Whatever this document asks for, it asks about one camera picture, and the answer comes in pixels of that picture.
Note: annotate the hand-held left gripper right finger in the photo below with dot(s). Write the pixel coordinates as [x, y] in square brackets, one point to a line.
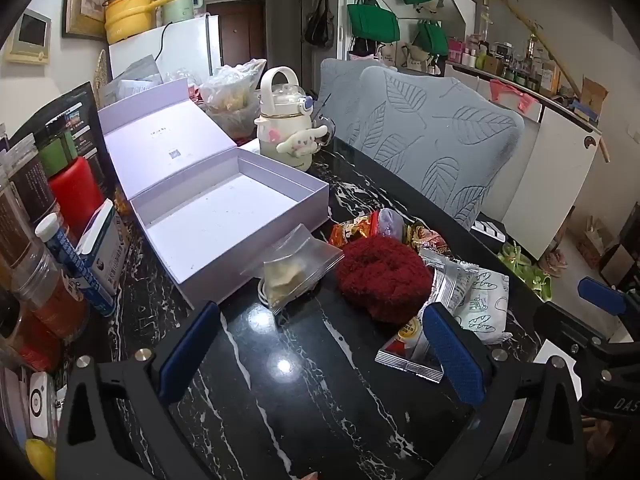
[452, 350]

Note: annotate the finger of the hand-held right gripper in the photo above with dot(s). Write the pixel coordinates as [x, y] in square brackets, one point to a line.
[560, 320]
[600, 294]

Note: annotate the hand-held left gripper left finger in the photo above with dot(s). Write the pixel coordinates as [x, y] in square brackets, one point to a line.
[190, 345]

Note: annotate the red and silver snack packet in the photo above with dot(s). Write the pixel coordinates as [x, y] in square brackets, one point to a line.
[405, 350]

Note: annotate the white bread-print packet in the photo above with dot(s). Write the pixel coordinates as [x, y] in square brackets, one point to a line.
[485, 305]

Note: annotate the dark red fuzzy scrunchie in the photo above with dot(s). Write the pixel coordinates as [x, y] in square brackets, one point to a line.
[382, 280]

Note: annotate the clear zip bag with snack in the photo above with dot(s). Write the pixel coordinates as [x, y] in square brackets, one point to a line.
[295, 270]

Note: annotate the lavender gift box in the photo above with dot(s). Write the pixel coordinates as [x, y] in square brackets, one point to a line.
[215, 215]

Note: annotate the purple tasselled sachet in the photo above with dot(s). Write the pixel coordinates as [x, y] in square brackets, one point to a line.
[391, 222]

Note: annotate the red gold candy packet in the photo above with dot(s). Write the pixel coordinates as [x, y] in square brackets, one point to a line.
[352, 230]

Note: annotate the green slippers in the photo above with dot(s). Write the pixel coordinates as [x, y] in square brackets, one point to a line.
[525, 270]

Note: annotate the blue and white medicine box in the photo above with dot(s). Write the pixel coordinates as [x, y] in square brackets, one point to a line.
[107, 245]

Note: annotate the white cabinet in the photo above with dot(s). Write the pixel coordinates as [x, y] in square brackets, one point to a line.
[555, 160]

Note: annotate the blue tablet tube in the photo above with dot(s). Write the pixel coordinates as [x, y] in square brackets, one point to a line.
[70, 260]

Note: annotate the white round-button device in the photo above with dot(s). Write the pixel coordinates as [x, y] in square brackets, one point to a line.
[40, 402]

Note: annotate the red bottle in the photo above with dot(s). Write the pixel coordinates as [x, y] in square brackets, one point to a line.
[77, 195]

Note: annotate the yellow object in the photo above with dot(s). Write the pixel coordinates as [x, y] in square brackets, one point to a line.
[41, 460]

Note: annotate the cardboard box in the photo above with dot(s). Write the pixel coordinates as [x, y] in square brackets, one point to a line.
[592, 100]

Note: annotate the grey leaf-pattern chair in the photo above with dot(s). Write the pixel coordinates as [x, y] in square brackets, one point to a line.
[340, 90]
[430, 140]

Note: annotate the pink plastic bags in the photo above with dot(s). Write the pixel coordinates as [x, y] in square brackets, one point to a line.
[515, 95]

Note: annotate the dark brown spice jar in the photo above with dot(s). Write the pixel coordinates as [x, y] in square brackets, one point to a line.
[30, 175]

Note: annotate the green-label dark jar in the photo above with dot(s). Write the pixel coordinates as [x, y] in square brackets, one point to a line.
[57, 152]

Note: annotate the cream cartoon water bottle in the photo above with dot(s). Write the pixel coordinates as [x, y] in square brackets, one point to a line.
[282, 125]

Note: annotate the row of bottles and jars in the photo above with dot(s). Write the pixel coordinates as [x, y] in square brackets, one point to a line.
[505, 60]

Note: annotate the black printed pouch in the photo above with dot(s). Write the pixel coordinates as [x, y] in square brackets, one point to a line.
[75, 120]

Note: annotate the clear plastic bag of food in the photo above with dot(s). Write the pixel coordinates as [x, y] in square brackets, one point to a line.
[232, 95]

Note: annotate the bamboo pole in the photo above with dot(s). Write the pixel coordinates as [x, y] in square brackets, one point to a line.
[545, 40]

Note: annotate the grey plastic mailer bags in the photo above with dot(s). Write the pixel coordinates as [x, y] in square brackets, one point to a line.
[135, 77]

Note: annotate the woven rattan mat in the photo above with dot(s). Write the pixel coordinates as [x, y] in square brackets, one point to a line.
[102, 70]

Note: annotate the white refrigerator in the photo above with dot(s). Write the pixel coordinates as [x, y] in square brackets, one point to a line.
[185, 50]

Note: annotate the brown door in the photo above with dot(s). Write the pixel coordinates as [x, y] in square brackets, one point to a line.
[240, 30]

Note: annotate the yellow cooking pot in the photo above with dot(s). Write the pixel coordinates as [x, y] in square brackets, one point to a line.
[127, 20]

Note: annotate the pale green electric kettle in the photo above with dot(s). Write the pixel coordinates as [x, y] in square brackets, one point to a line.
[180, 2]

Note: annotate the black hanging handbag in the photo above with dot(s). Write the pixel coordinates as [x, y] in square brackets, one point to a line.
[320, 25]

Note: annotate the beige wall intercom panel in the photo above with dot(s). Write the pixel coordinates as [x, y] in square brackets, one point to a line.
[30, 35]

